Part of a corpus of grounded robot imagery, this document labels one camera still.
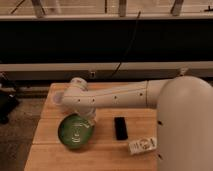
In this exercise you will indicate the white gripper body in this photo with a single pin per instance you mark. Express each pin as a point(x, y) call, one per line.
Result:
point(87, 113)

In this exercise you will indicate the black smartphone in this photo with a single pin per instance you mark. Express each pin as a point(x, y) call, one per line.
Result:
point(120, 128)

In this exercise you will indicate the white wall outlet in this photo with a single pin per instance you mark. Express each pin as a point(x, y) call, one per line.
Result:
point(92, 74)

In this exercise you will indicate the green ceramic bowl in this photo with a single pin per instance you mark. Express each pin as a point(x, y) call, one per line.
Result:
point(72, 134)

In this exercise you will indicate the dark object at left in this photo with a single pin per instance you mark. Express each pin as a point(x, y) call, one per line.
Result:
point(8, 101)

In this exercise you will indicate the translucent plastic cup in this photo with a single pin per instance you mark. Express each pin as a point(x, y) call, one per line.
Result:
point(57, 98)

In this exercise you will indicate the white sponge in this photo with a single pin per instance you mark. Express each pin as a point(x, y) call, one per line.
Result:
point(86, 123)

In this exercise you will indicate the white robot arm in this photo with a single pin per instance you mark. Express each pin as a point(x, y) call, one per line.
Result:
point(184, 113)

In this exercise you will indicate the white lotion bottle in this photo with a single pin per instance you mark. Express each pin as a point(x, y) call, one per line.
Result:
point(142, 145)

